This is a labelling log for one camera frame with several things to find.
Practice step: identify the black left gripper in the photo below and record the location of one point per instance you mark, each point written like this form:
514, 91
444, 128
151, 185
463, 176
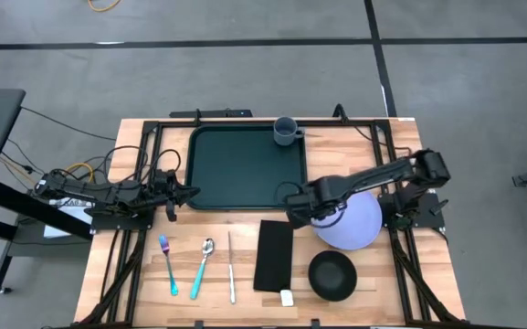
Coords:
165, 189

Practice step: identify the iridescent fork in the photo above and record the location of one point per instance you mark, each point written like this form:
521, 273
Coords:
164, 244

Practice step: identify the black napkin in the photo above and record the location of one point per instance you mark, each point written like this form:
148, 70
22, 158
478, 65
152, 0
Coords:
272, 256

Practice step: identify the small white block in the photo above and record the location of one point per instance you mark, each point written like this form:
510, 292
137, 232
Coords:
287, 298

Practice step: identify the black bowl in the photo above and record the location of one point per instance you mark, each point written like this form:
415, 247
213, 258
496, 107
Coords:
332, 276

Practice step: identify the black power strip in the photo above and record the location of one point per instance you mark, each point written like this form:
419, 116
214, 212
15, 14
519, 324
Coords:
208, 113

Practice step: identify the grey mug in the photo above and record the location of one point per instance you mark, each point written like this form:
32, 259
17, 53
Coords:
286, 130

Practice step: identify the lilac plate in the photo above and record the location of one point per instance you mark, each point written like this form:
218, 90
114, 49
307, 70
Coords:
359, 224

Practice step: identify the black aluminium table frame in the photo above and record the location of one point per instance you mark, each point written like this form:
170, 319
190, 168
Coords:
359, 122

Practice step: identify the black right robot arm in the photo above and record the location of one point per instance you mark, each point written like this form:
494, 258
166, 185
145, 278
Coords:
372, 176

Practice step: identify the dark green serving tray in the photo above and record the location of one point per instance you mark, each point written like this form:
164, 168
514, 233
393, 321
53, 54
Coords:
235, 169

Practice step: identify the silver knife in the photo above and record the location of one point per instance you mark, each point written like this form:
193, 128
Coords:
232, 283

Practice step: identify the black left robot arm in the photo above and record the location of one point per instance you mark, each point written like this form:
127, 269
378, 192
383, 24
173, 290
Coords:
108, 194

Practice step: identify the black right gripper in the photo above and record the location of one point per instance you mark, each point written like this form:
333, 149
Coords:
313, 198

